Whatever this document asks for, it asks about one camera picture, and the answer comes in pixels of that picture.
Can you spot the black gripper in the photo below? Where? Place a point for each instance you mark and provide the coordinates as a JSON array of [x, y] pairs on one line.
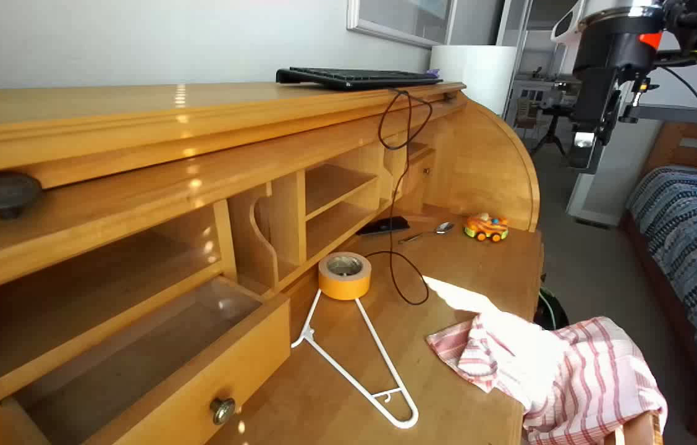
[[593, 115]]

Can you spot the wooden desk drawer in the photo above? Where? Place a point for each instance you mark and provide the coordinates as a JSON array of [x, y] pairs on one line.
[[201, 387]]

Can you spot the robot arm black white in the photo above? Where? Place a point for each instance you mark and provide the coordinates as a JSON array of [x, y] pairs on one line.
[[620, 38]]

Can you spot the round metal drawer knob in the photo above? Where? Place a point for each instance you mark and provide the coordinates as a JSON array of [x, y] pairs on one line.
[[224, 412]]

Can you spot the orange yellow toy car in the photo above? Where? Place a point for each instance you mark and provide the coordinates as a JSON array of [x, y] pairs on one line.
[[486, 227]]

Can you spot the blue striped bed blanket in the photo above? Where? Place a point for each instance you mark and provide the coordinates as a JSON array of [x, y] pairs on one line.
[[694, 239]]

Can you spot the small silver object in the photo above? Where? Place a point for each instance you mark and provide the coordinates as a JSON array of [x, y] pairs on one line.
[[444, 227]]

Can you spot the black round floor object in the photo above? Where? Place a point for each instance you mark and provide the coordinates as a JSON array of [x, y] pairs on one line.
[[551, 309]]

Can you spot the white framed window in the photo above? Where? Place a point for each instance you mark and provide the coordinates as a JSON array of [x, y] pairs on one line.
[[413, 19]]

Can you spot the flat black device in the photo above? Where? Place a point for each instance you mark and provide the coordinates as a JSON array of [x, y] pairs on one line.
[[383, 223]]

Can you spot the black computer keyboard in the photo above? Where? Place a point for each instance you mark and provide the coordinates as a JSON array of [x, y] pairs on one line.
[[356, 77]]

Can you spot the red white striped cloth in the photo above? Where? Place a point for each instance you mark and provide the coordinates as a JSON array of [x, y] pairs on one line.
[[580, 371]]

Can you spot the yellow tape roll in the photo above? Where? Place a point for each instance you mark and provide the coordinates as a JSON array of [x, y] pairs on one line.
[[344, 278]]

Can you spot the wooden chair back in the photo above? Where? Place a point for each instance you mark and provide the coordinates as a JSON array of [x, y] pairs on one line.
[[641, 430]]

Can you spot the wooden roll-top desk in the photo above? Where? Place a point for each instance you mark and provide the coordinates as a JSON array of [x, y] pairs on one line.
[[117, 132]]

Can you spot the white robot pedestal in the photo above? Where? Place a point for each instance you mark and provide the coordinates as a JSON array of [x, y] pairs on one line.
[[620, 185]]

